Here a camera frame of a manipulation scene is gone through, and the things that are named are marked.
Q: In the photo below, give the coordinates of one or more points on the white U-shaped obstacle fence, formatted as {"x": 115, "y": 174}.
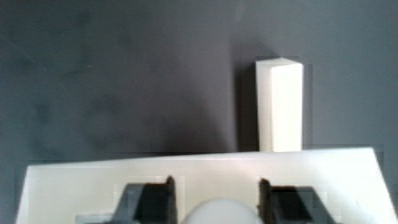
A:
{"x": 278, "y": 90}

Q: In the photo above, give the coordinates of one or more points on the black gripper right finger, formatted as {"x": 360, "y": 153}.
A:
{"x": 289, "y": 205}

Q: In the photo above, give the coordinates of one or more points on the white cabinet body box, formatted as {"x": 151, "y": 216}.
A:
{"x": 72, "y": 189}

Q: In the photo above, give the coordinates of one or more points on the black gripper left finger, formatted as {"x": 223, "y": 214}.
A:
{"x": 147, "y": 204}

